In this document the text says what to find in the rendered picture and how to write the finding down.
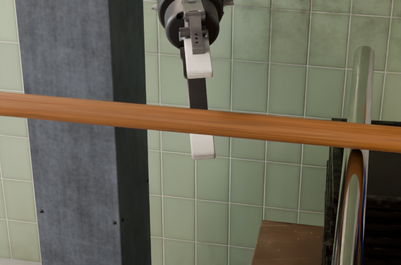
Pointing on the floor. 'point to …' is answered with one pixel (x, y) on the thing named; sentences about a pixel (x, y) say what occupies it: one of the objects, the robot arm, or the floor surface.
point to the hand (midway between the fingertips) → (201, 112)
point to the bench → (288, 244)
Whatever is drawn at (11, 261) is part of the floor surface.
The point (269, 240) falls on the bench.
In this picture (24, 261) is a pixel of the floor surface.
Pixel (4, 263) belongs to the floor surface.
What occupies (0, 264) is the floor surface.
